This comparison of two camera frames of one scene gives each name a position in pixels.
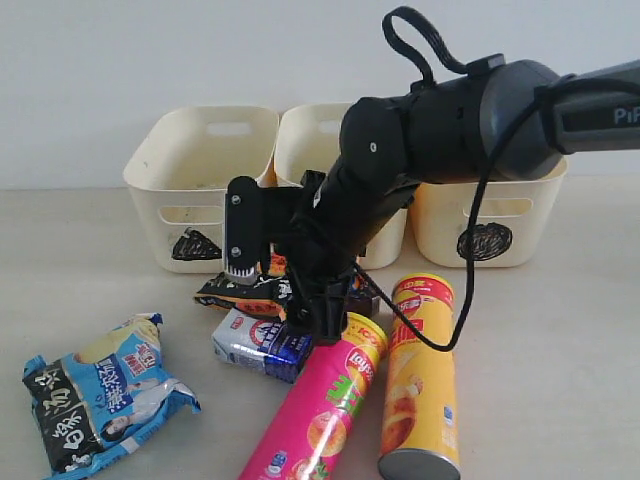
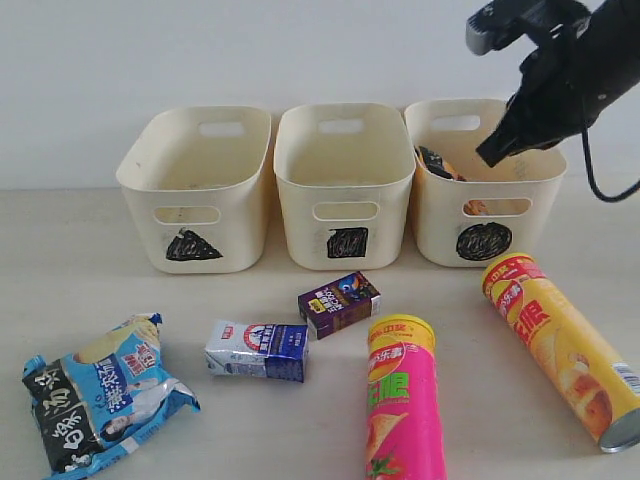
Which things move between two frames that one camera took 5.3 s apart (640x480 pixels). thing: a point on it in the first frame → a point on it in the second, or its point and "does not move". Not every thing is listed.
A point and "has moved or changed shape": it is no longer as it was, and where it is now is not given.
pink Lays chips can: x=308 y=432 → x=405 y=433
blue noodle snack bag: x=102 y=402 does not move
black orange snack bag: x=265 y=295 has moved or changed shape
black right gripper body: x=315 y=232 → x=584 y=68
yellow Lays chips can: x=420 y=434 → x=607 y=401
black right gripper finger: x=300 y=309 → x=495 y=148
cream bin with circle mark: x=516 y=226 does not move
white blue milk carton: x=262 y=342 has moved or changed shape
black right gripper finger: x=328 y=305 → x=517 y=135
